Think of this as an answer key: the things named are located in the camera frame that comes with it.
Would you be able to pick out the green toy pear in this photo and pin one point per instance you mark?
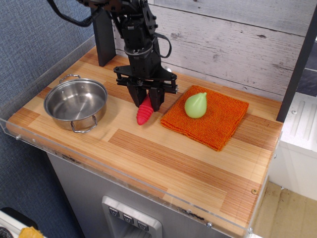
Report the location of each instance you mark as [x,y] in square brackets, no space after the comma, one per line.
[196,105]

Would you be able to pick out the dark vertical post left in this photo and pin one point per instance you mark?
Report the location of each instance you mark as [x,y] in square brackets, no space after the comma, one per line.
[104,38]

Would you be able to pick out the yellow object bottom left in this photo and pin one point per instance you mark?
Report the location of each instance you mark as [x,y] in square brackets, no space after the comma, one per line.
[30,232]

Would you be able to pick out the clear acrylic table guard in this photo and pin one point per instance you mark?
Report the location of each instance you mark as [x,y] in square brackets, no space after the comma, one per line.
[218,187]

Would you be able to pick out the white appliance at right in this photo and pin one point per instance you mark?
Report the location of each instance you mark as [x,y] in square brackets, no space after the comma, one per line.
[294,165]

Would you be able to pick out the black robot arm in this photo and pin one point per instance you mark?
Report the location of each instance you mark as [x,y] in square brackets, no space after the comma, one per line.
[134,21]

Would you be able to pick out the grey cabinet with button panel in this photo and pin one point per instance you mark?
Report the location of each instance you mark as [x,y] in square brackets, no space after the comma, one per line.
[106,209]

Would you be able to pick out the orange knitted cloth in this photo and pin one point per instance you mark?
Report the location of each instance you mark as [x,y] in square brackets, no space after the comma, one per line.
[216,126]

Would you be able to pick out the spoon with red handle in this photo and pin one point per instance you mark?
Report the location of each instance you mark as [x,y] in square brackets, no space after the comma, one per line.
[145,110]

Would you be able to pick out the small steel pot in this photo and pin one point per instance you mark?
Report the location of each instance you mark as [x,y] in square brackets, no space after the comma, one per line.
[77,104]

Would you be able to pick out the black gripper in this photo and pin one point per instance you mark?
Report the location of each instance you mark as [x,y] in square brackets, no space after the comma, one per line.
[145,72]

